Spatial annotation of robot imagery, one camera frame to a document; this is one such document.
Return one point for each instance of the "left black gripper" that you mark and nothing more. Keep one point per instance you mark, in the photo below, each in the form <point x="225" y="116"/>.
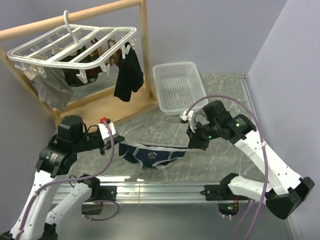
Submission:
<point x="105" y="146"/>

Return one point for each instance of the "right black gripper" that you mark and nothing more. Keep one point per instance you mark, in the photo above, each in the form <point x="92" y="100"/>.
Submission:
<point x="195" y="141"/>

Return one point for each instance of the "navy blue white-trimmed underwear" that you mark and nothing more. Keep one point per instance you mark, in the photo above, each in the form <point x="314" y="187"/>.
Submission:
<point x="149" y="155"/>

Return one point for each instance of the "white plastic clip hanger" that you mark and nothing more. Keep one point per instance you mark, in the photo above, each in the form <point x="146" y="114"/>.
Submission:
<point x="65" y="47"/>

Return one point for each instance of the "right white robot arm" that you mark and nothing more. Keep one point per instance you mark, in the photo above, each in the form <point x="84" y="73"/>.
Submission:
<point x="282" y="193"/>

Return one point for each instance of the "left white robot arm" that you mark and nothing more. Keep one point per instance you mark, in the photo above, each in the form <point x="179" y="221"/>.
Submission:
<point x="38" y="220"/>

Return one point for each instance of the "grey hanging underwear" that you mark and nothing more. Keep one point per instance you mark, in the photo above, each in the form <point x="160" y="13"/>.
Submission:
<point x="53" y="89"/>

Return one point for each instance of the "black hanging underwear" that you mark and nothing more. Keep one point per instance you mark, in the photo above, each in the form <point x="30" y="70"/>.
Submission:
<point x="130" y="76"/>

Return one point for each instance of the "wooden clothes rack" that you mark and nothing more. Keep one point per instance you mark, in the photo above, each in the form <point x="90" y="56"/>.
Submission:
<point x="96" y="105"/>

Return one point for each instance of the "white plastic basket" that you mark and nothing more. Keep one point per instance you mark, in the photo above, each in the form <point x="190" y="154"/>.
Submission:
<point x="178" y="85"/>

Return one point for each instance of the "striped hanging sock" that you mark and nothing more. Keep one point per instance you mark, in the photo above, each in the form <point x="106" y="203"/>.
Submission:
<point x="95" y="54"/>

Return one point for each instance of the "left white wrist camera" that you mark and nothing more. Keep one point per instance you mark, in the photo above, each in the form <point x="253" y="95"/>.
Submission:
<point x="107" y="129"/>

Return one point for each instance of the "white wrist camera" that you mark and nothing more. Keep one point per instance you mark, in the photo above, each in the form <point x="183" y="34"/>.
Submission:
<point x="107" y="129"/>
<point x="189" y="117"/>

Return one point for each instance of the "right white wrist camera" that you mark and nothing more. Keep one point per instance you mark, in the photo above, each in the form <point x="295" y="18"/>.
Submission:
<point x="189" y="117"/>

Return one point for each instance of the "aluminium mounting rail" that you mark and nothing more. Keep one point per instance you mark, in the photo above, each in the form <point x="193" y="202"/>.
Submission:
<point x="175" y="192"/>

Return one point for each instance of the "right aluminium side rail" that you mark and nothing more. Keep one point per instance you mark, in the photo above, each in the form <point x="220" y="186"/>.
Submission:
<point x="254" y="117"/>

